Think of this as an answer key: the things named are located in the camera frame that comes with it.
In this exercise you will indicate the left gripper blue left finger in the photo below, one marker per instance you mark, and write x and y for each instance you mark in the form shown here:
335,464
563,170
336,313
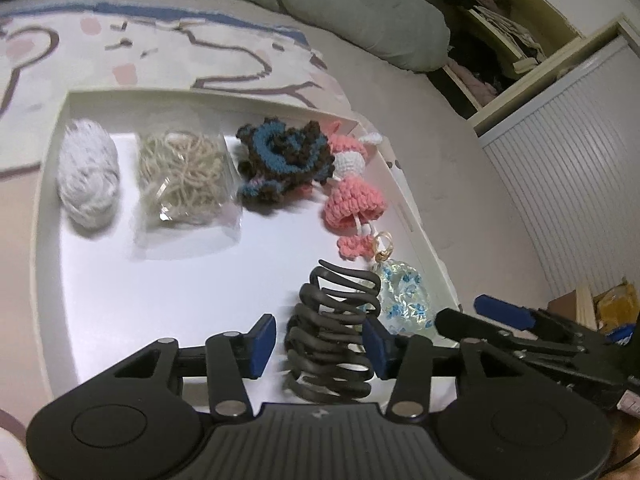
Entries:
259,343

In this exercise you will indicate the cardboard boxes on floor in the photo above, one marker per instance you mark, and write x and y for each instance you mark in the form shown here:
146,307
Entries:
613,313

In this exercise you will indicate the white slatted wardrobe door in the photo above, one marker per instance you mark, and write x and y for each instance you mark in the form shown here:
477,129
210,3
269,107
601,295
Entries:
569,159

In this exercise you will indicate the cream open wardrobe shelf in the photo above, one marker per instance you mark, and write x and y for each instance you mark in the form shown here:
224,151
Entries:
565,47

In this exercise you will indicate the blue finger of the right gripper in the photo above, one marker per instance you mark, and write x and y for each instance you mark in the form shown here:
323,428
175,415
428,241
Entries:
502,312

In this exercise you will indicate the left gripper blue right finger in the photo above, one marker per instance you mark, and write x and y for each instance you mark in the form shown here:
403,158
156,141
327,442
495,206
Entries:
381,349

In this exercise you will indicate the blue floral silk pouch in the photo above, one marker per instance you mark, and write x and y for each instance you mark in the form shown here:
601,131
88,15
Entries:
406,307

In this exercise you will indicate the pile of folded clothes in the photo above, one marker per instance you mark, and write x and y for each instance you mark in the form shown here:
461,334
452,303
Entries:
488,52

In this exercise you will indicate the white shallow cardboard box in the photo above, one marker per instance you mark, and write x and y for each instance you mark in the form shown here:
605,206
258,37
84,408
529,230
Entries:
225,249

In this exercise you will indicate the cartoon bear printed cloth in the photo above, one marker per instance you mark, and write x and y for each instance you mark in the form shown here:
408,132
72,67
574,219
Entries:
129,68

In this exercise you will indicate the blue brown crochet scrunchie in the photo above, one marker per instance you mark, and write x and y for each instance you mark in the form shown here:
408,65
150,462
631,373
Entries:
281,160

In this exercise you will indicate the dark brown hair claw clip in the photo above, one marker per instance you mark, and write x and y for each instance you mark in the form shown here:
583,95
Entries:
323,341

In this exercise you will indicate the pink crochet doll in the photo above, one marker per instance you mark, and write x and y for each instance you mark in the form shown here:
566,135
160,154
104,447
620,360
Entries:
353,204

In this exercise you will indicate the bag of beige rubber bands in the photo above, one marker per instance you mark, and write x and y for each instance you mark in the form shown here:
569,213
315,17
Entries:
187,194

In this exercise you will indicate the white yarn ball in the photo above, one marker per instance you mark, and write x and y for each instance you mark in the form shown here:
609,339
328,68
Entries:
88,175

